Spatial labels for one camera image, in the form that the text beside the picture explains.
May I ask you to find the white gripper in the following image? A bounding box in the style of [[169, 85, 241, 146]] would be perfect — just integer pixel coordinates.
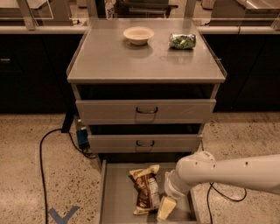
[[157, 170, 192, 221]]

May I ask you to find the brown chip bag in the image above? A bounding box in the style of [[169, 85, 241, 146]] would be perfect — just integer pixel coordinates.
[[129, 164, 160, 215]]

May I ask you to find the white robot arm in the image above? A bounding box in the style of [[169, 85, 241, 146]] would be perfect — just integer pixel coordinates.
[[157, 151, 280, 221]]

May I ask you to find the grey bottom drawer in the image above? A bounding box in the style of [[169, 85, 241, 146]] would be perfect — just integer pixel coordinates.
[[95, 160, 200, 224]]

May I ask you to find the grey drawer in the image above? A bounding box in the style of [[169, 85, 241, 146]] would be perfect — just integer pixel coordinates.
[[88, 134, 202, 153], [76, 99, 216, 125], [95, 160, 200, 224]]

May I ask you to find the grey middle drawer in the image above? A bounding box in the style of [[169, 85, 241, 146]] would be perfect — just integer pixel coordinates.
[[88, 134, 202, 153]]

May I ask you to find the grey drawer cabinet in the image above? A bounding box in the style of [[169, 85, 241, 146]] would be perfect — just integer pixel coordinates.
[[67, 19, 226, 161]]

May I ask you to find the grey top drawer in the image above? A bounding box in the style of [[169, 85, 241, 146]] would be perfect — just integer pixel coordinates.
[[76, 99, 216, 125]]

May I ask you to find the green snack bag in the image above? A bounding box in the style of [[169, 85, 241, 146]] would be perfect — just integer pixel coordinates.
[[169, 33, 196, 50]]

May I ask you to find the blue power box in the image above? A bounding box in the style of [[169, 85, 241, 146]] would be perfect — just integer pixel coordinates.
[[76, 129, 89, 150]]

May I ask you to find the blue tape floor mark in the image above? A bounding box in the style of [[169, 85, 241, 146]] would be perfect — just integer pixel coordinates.
[[47, 205, 81, 224]]

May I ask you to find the white paper bowl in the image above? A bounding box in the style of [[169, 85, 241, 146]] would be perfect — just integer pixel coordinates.
[[123, 26, 154, 46]]

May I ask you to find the white bottle in background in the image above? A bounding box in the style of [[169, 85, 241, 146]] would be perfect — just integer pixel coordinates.
[[105, 0, 115, 19]]

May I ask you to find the black cable right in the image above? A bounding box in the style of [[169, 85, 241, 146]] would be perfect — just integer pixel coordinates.
[[200, 141, 248, 224]]

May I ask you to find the black cable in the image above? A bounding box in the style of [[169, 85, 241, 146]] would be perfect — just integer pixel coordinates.
[[38, 128, 97, 224], [200, 141, 248, 224]]

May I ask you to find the black middle drawer handle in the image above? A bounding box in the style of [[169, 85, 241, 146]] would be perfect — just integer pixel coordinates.
[[136, 140, 155, 147]]

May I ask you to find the black drawer handle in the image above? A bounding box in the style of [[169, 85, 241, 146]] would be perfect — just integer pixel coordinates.
[[136, 140, 155, 147], [136, 107, 158, 114]]

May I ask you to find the black cable left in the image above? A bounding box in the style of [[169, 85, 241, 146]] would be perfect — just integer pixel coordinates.
[[38, 128, 97, 224]]

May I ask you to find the black top drawer handle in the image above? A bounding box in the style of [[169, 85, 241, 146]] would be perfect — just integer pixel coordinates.
[[136, 107, 158, 114]]

